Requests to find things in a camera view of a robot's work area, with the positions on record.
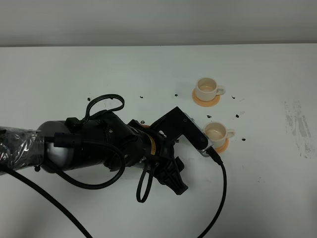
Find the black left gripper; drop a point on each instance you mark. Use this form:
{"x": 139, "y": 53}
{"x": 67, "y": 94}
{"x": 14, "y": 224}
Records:
{"x": 149, "y": 147}

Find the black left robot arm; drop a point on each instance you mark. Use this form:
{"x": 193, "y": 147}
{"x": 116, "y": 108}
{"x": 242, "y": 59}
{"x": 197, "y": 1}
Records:
{"x": 61, "y": 146}

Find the orange near cup coaster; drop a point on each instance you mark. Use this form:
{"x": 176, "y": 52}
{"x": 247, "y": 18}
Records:
{"x": 223, "y": 147}

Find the orange cup coaster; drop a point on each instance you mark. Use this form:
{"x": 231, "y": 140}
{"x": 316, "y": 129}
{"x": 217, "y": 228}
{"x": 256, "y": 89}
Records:
{"x": 223, "y": 147}
{"x": 210, "y": 103}

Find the white near teacup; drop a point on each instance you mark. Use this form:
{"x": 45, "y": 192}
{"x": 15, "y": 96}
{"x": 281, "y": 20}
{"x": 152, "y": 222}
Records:
{"x": 218, "y": 133}

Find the white teacup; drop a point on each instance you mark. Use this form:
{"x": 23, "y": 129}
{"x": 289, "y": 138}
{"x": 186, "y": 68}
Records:
{"x": 218, "y": 133}
{"x": 207, "y": 89}

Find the orange far cup coaster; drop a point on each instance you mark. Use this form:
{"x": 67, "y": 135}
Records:
{"x": 210, "y": 103}

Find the white far teacup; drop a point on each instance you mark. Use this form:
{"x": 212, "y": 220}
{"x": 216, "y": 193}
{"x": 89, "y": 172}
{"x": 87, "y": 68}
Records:
{"x": 207, "y": 89}

